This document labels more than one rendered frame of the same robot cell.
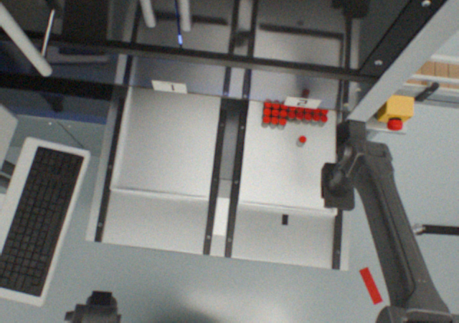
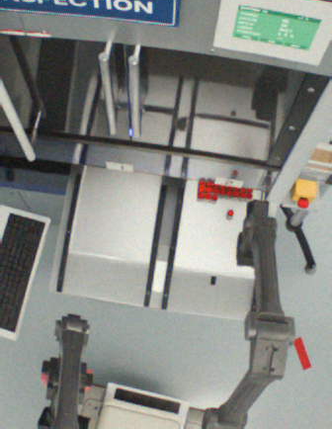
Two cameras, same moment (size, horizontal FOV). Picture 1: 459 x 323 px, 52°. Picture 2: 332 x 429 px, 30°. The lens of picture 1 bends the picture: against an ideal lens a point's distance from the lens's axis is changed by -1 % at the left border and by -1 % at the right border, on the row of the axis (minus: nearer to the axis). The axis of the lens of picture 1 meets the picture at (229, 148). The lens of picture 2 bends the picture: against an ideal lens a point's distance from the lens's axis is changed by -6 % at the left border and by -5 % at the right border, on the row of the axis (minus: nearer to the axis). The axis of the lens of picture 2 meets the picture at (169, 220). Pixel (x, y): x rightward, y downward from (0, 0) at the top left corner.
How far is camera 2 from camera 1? 81 cm
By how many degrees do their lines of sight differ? 1
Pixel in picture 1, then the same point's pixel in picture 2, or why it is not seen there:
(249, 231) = (183, 289)
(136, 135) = (89, 206)
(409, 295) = (263, 305)
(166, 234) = (114, 289)
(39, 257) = (13, 301)
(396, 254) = (262, 286)
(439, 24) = (305, 139)
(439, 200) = not seen: outside the picture
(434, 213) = not seen: outside the picture
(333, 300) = not seen: hidden behind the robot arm
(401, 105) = (306, 188)
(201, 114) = (145, 189)
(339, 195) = (248, 256)
